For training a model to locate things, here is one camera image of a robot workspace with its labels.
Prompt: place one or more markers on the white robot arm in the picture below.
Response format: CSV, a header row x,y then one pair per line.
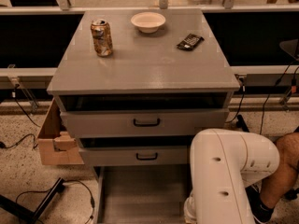
x,y
223,163

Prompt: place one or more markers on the person's bare leg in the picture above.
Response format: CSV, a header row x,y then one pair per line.
x,y
284,178

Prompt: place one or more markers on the grey middle drawer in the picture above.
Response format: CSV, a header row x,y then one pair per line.
x,y
126,156

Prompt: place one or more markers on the grey top drawer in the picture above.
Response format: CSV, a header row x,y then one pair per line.
x,y
142,123

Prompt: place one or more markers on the cardboard box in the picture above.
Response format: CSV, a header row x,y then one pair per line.
x,y
55,145

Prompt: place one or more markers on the white paper bowl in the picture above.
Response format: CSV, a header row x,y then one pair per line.
x,y
148,22

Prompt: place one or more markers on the black stand leg right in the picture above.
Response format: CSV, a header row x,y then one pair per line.
x,y
242,124

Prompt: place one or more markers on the crumpled soda can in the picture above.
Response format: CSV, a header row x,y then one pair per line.
x,y
102,38

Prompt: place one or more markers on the black snack wrapper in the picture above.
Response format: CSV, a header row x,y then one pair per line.
x,y
190,42

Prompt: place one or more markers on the black sneaker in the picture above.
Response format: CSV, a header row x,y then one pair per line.
x,y
261,213

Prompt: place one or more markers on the grey drawer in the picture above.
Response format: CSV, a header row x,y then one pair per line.
x,y
142,123
126,156
153,194

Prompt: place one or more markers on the black stand leg left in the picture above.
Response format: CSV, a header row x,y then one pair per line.
x,y
30,205

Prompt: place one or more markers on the grey bottom drawer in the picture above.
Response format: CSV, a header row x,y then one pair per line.
x,y
153,194

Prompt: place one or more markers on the grey drawer cabinet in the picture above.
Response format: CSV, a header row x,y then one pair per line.
x,y
143,73

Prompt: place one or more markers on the black stand leg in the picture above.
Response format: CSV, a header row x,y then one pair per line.
x,y
242,124
30,205

